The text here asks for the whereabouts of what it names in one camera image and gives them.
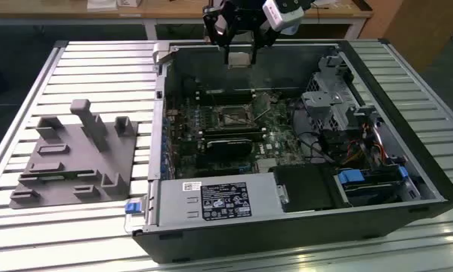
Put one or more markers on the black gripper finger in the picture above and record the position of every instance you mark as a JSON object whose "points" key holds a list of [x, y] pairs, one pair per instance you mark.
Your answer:
{"points": [[266, 35], [214, 25]]}

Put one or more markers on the silver square CPU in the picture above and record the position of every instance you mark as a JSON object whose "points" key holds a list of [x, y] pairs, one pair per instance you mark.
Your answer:
{"points": [[241, 60]]}

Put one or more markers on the black RAM slot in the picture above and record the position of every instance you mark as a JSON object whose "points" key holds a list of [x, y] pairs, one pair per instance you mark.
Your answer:
{"points": [[231, 136], [231, 131], [229, 100]]}

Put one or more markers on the CPU socket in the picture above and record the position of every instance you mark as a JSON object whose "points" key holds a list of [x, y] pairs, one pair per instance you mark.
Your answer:
{"points": [[237, 120]]}

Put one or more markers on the white box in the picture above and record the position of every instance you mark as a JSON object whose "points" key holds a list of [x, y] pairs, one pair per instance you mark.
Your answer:
{"points": [[130, 3]]}

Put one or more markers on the grey metal disk bay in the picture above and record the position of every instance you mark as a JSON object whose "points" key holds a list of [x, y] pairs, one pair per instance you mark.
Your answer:
{"points": [[322, 102]]}

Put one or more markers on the white paper stack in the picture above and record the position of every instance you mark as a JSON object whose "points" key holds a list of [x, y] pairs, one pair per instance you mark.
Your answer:
{"points": [[102, 5]]}

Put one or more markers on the green motherboard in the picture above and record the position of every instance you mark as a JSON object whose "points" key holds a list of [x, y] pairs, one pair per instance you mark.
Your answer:
{"points": [[279, 141]]}

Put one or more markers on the wooden cabinet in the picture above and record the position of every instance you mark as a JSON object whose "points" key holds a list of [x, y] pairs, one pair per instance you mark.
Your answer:
{"points": [[419, 28]]}

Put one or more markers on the wooden desk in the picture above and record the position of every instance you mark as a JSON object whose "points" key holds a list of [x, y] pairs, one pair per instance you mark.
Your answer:
{"points": [[61, 14]]}

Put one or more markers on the black graphics card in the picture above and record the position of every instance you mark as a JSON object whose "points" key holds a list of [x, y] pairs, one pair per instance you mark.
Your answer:
{"points": [[229, 147]]}

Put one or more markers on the small silver heat sink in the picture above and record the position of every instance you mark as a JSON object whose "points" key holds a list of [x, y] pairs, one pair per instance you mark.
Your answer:
{"points": [[269, 165]]}

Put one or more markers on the black plastic drive shroud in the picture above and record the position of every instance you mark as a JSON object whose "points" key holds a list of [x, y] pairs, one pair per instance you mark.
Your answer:
{"points": [[306, 187]]}

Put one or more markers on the blue disk carrier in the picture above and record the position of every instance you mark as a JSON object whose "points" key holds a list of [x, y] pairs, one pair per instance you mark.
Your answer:
{"points": [[351, 177]]}

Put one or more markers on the grey parts rack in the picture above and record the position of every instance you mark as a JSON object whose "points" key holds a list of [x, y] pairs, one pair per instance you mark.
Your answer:
{"points": [[79, 158]]}

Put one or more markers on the blue plastic clip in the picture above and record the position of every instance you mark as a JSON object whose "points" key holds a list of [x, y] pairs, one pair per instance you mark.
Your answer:
{"points": [[403, 173]]}

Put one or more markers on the grey power supply unit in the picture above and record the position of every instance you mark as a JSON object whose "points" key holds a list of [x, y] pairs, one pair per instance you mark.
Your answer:
{"points": [[174, 198]]}

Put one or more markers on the blue case latch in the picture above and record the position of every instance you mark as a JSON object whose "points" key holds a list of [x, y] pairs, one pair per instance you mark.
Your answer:
{"points": [[134, 207]]}

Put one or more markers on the black open PC case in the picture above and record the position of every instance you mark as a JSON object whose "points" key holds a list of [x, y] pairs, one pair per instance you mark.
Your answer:
{"points": [[250, 243]]}

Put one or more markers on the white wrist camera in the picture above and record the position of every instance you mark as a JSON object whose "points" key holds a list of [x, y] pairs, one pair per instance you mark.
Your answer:
{"points": [[283, 14]]}

